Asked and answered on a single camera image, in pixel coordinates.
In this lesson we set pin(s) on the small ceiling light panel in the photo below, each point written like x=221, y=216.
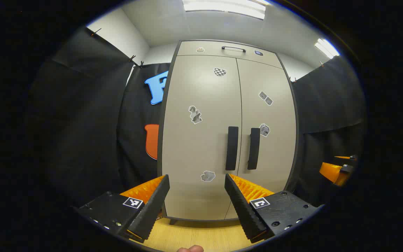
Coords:
x=326, y=48

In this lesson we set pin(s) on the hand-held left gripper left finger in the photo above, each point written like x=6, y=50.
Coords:
x=152, y=210

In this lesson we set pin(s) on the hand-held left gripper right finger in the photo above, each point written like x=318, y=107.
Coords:
x=243, y=210

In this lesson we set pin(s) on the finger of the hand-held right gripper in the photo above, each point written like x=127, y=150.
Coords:
x=345, y=159
x=331, y=171

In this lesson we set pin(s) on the grey cabinet door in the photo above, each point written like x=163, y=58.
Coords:
x=187, y=157
x=275, y=157

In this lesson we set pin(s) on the grey double-door shoe cabinet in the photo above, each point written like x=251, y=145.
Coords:
x=160, y=147

